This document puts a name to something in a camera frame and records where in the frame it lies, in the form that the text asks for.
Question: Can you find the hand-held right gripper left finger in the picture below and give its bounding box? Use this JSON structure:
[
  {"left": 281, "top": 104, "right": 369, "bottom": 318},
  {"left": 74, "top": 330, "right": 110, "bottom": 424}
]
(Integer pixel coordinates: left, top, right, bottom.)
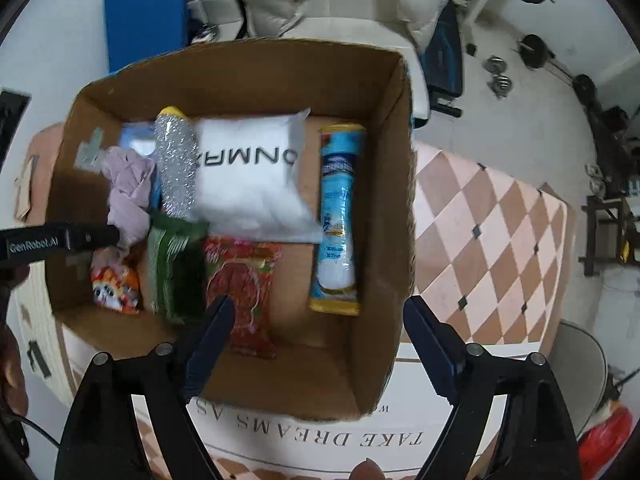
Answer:
[{"left": 52, "top": 294, "right": 236, "bottom": 480}]

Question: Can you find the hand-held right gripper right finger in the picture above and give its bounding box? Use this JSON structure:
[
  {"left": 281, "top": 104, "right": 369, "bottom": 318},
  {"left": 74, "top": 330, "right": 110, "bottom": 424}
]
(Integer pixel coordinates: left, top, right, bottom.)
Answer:
[{"left": 402, "top": 296, "right": 583, "bottom": 480}]

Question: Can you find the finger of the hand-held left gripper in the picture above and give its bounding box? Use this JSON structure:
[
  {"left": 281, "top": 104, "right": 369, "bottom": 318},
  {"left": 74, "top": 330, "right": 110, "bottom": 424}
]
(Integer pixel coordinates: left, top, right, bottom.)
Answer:
[{"left": 62, "top": 222, "right": 122, "bottom": 257}]

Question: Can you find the panda print snack packet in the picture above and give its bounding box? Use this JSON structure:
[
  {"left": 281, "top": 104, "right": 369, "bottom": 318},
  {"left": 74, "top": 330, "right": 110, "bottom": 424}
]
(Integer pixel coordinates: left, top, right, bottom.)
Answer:
[{"left": 90, "top": 247, "right": 143, "bottom": 316}]

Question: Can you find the grey purple cloth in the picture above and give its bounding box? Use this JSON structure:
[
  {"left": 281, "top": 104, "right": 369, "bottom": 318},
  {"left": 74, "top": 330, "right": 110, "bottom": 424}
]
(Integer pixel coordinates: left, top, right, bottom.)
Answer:
[{"left": 102, "top": 146, "right": 157, "bottom": 256}]

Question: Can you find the red snack packet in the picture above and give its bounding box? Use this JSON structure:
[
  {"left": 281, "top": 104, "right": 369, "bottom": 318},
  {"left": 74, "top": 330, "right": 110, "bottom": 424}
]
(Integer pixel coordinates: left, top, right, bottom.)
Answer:
[{"left": 202, "top": 237, "right": 283, "bottom": 360}]

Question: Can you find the green snack packet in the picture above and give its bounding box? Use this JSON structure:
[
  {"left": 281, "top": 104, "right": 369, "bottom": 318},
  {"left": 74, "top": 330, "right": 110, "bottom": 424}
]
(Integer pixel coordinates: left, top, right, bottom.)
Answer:
[{"left": 146, "top": 212, "right": 210, "bottom": 326}]

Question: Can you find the printed cardboard box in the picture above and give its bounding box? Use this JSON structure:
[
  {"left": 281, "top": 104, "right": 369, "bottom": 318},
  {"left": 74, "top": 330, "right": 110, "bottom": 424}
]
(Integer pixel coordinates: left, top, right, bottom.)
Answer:
[{"left": 47, "top": 40, "right": 418, "bottom": 423}]

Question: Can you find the silver packet with yellow ends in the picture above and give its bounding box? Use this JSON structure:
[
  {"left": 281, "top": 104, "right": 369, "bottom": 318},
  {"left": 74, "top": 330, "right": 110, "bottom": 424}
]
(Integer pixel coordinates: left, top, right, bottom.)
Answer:
[{"left": 154, "top": 105, "right": 198, "bottom": 221}]

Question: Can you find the blue tissue packet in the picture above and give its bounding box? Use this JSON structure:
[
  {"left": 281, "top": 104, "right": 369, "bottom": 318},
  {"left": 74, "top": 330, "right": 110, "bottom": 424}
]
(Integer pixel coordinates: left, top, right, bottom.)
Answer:
[{"left": 120, "top": 122, "right": 163, "bottom": 211}]

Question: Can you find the white pillow packet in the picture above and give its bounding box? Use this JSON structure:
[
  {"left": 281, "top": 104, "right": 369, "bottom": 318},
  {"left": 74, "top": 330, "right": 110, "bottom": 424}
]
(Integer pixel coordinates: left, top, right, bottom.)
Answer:
[{"left": 192, "top": 107, "right": 326, "bottom": 243}]

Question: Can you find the light blue snack packet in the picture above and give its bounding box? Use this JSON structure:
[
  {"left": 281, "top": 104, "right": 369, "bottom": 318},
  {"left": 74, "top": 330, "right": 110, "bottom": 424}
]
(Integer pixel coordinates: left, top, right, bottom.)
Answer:
[{"left": 307, "top": 123, "right": 368, "bottom": 317}]

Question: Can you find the person's left forearm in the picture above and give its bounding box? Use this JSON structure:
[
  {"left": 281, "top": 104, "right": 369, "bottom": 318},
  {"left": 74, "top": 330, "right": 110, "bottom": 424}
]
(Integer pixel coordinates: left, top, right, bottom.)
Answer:
[{"left": 0, "top": 320, "right": 30, "bottom": 413}]

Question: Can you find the person's left hand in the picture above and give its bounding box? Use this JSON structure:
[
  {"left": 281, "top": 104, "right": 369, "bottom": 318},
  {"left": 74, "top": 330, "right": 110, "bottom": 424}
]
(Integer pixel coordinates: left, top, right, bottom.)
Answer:
[{"left": 0, "top": 262, "right": 32, "bottom": 292}]

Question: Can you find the person's right hand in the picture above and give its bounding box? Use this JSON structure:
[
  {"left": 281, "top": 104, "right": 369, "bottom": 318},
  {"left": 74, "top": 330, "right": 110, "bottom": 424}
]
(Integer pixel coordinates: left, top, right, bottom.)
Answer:
[{"left": 350, "top": 457, "right": 386, "bottom": 480}]

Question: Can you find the cardboard scrap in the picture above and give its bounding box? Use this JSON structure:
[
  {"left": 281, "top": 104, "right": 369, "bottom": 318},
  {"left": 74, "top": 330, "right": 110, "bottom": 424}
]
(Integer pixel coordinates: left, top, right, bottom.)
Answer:
[{"left": 14, "top": 155, "right": 41, "bottom": 222}]

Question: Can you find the beige shell chair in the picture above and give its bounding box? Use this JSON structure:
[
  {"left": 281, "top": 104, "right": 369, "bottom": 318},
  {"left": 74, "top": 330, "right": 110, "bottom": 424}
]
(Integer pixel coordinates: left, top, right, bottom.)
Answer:
[{"left": 545, "top": 320, "right": 609, "bottom": 439}]

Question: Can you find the red plastic bag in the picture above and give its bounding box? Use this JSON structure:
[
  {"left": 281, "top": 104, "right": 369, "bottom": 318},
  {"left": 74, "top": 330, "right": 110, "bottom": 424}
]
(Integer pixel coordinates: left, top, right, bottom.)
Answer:
[{"left": 577, "top": 405, "right": 634, "bottom": 480}]

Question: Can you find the dark wooden chair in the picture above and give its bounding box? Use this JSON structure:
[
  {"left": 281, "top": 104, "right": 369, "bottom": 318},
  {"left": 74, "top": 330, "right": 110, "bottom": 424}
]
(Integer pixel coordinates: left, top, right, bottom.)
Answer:
[{"left": 580, "top": 192, "right": 640, "bottom": 277}]

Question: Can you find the blue folded mat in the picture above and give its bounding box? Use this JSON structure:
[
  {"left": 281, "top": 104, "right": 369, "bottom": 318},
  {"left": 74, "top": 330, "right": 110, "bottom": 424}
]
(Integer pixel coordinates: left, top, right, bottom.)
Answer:
[{"left": 103, "top": 0, "right": 193, "bottom": 73}]

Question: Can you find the pair of white shoes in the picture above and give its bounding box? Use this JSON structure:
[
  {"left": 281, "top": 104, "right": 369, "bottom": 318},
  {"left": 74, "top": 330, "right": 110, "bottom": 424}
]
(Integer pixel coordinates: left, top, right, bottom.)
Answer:
[{"left": 587, "top": 165, "right": 609, "bottom": 196}]

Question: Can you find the black weight bench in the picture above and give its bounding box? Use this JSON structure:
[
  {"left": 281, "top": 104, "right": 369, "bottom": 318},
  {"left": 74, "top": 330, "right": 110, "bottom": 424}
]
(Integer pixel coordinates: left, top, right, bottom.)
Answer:
[{"left": 419, "top": 2, "right": 466, "bottom": 118}]

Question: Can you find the small barbell with black plates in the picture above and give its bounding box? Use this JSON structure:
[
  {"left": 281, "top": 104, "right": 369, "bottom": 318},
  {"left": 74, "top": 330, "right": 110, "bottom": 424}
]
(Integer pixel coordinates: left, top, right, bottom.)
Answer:
[{"left": 517, "top": 34, "right": 599, "bottom": 107}]

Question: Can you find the black cable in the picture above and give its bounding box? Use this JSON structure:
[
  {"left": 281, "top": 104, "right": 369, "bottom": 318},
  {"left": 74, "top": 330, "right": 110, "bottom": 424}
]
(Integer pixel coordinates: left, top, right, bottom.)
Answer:
[{"left": 0, "top": 412, "right": 63, "bottom": 461}]

